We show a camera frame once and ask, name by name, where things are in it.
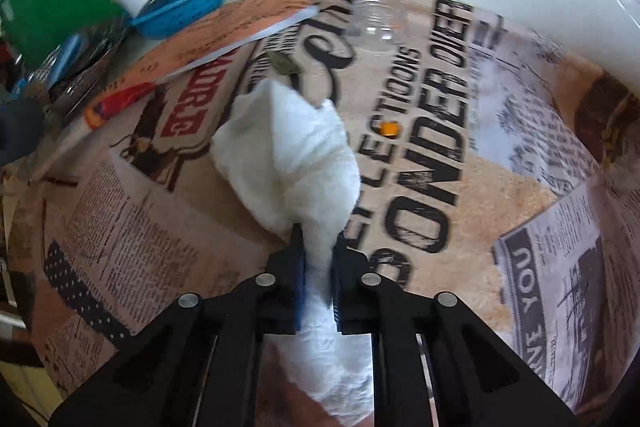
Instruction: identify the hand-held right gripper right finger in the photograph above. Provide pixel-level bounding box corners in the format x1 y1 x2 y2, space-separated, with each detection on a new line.
330 239 591 427

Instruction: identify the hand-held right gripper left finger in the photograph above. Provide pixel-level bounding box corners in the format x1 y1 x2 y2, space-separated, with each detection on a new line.
50 223 307 427

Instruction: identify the white tissue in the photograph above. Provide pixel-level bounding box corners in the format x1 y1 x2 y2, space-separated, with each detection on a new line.
210 79 377 427

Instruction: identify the newspaper print tablecloth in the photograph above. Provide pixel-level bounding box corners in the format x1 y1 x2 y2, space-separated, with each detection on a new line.
0 0 640 427

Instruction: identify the small olive scrap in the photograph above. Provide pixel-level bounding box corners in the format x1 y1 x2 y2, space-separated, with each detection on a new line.
268 53 297 76

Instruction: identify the white and orange pen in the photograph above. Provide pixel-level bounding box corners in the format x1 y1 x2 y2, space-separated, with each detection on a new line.
27 82 157 186

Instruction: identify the orange booklet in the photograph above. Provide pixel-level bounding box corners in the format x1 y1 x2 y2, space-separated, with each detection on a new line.
95 0 321 108

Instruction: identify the clear plastic cup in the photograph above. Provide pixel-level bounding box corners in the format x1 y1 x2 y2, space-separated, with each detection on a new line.
352 0 409 54

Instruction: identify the metal mesh basket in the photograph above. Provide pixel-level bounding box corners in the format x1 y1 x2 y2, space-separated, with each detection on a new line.
30 21 132 108

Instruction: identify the blue plastic basket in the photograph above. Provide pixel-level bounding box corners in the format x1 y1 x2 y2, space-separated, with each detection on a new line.
131 0 240 40

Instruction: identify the dark blue object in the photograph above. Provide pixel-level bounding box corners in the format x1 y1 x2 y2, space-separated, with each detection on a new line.
0 99 47 166

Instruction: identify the blue pen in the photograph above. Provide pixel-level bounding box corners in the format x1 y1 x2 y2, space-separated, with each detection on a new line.
47 34 92 86

